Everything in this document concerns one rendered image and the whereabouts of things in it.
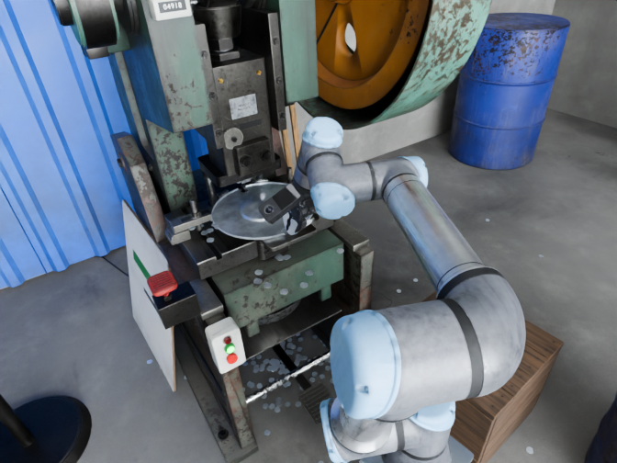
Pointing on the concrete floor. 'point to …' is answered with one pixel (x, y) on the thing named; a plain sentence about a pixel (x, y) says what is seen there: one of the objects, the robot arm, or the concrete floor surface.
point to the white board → (138, 278)
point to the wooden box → (505, 398)
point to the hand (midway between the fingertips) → (287, 231)
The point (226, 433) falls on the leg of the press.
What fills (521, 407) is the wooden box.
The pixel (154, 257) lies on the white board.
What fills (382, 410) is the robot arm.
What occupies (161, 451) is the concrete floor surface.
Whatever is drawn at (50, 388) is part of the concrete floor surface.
